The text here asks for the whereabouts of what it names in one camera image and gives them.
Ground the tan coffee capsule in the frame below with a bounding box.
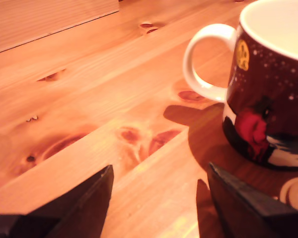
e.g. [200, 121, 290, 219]
[279, 177, 298, 213]

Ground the dark red printed mug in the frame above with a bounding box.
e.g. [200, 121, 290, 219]
[182, 0, 298, 171]

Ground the pale wooden box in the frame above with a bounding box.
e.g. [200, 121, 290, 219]
[0, 0, 120, 56]

